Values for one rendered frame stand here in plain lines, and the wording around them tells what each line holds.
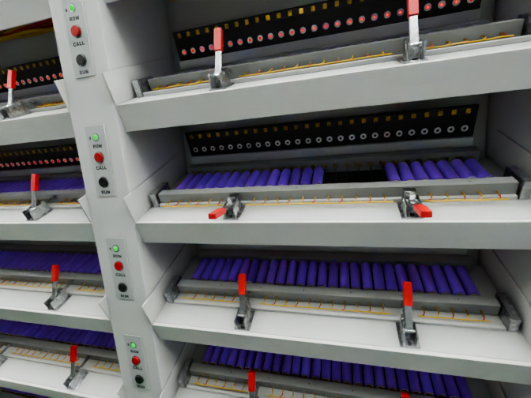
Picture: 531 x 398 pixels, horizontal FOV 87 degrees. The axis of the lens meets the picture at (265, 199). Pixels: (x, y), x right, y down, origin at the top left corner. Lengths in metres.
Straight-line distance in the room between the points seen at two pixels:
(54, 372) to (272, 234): 0.69
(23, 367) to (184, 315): 0.53
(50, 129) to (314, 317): 0.58
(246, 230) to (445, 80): 0.33
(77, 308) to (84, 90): 0.44
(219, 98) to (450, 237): 0.38
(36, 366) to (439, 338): 0.91
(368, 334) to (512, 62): 0.41
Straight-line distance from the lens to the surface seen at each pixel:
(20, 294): 0.91
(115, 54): 0.58
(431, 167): 0.53
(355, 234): 0.43
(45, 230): 0.72
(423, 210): 0.37
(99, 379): 0.86
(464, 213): 0.46
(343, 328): 0.53
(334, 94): 0.41
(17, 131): 0.72
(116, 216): 0.57
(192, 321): 0.59
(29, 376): 1.00
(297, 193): 0.46
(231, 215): 0.46
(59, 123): 0.64
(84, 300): 0.77
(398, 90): 0.42
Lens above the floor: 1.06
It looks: 10 degrees down
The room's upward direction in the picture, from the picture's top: 4 degrees counter-clockwise
